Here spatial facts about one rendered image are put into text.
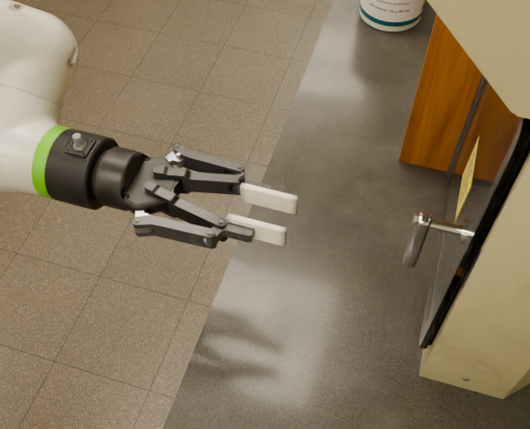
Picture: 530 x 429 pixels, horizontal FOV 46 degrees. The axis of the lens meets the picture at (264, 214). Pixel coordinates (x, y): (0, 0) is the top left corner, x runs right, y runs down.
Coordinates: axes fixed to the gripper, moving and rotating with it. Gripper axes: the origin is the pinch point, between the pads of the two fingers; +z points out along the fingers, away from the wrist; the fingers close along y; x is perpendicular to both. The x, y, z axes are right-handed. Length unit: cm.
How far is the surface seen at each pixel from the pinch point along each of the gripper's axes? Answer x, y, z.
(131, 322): 115, 28, -53
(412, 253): -0.2, -0.4, 17.4
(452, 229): -5.7, 0.0, 20.5
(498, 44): -32.2, -4.6, 17.8
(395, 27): 20, 66, 7
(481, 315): 1.5, -4.8, 26.0
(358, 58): 21, 56, 1
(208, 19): 116, 177, -84
